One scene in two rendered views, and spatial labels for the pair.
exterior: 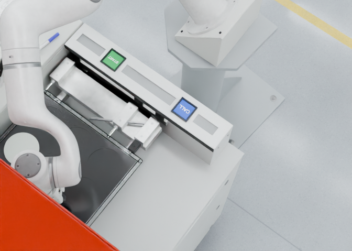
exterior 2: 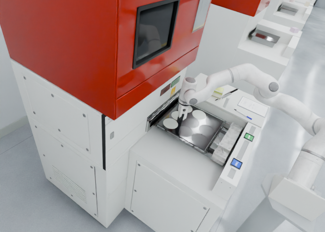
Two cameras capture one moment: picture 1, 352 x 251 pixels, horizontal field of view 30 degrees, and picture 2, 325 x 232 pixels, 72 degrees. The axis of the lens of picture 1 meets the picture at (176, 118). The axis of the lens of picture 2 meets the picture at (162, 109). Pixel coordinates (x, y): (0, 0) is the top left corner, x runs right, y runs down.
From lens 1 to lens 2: 1.13 m
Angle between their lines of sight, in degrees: 52
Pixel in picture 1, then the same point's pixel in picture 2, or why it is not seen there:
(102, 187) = (189, 138)
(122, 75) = (243, 140)
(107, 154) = (204, 140)
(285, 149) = not seen: outside the picture
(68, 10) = (259, 80)
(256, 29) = (302, 220)
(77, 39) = (252, 126)
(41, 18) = (252, 73)
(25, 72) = (227, 72)
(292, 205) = not seen: outside the picture
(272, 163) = not seen: outside the picture
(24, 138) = (203, 115)
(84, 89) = (231, 134)
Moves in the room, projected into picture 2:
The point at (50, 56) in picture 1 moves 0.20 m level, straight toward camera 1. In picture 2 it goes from (240, 117) to (216, 122)
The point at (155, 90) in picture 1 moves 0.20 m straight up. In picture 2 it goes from (241, 153) to (255, 128)
